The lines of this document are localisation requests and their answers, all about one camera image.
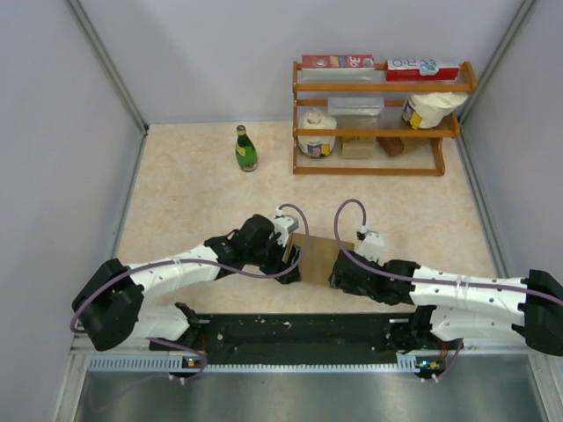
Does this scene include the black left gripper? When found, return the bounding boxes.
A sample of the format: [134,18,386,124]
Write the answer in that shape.
[246,232,301,285]

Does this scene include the brown cardboard box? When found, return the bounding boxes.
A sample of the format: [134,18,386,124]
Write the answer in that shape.
[288,233,340,287]

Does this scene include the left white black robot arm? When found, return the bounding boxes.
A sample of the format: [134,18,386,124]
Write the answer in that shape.
[71,214,300,352]

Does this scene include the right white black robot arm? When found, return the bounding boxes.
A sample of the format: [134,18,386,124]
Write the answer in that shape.
[329,251,562,356]

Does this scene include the silver foil box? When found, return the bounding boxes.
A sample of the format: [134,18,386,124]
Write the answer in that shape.
[327,97,385,117]

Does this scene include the red foil box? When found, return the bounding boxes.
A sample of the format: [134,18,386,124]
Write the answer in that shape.
[301,55,375,71]

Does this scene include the red white wrap box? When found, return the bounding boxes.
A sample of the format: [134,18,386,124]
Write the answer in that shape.
[384,58,460,82]

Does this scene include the green glass bottle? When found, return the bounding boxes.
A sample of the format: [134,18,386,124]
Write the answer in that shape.
[235,125,258,172]

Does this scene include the white bag left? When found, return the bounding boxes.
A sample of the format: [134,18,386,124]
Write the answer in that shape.
[297,108,337,158]

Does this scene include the tan block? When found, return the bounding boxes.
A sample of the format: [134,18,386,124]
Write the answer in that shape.
[340,136,375,159]

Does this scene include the brown red block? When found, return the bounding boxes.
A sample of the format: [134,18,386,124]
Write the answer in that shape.
[377,137,406,157]

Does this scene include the large white flour bag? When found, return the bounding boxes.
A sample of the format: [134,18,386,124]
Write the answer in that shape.
[402,92,468,130]

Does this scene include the wooden shelf rack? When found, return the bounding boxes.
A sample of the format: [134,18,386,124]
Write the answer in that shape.
[292,61,479,177]

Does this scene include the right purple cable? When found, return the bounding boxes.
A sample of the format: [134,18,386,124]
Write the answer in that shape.
[333,198,563,383]

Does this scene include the purple cable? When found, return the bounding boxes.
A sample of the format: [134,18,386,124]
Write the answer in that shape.
[333,198,563,383]
[69,202,310,386]

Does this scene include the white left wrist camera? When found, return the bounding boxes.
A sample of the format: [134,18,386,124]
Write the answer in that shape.
[273,207,299,247]

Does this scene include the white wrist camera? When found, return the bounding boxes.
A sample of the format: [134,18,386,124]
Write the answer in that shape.
[355,225,384,263]
[273,207,299,247]

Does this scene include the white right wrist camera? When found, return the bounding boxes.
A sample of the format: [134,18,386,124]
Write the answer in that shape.
[355,225,384,263]

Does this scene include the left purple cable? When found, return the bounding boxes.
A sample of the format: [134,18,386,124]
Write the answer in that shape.
[69,202,310,386]

